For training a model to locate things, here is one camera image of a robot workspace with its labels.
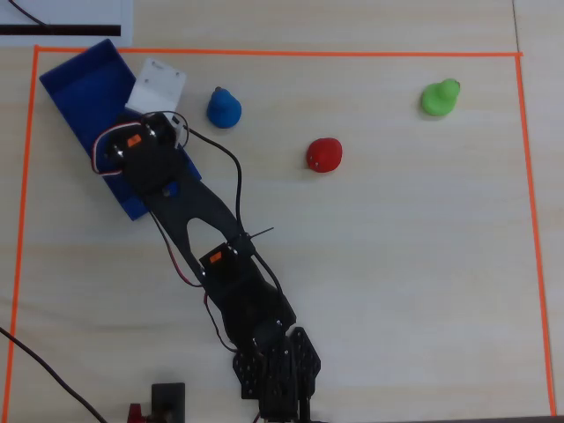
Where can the blue plastic box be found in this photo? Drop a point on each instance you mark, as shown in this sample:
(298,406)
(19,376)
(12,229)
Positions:
(88,88)

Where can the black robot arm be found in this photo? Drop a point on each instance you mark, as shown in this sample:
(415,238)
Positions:
(229,286)

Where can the green rubber duck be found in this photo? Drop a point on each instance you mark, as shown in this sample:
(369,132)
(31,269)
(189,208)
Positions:
(438,99)

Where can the blue rubber duck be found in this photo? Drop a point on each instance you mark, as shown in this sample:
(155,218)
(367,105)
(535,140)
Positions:
(224,110)

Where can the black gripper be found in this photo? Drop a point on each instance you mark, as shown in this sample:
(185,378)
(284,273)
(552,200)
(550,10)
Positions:
(155,90)

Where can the orange tape strip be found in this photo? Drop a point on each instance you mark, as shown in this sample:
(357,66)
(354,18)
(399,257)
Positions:
(535,238)
(282,53)
(20,238)

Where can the red clamp knob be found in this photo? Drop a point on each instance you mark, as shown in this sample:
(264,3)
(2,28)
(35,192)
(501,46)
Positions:
(134,413)

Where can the red rubber duck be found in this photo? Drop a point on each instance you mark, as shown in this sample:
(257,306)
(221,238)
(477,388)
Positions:
(325,155)

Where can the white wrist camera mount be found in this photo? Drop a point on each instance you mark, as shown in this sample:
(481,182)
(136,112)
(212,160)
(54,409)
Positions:
(156,86)

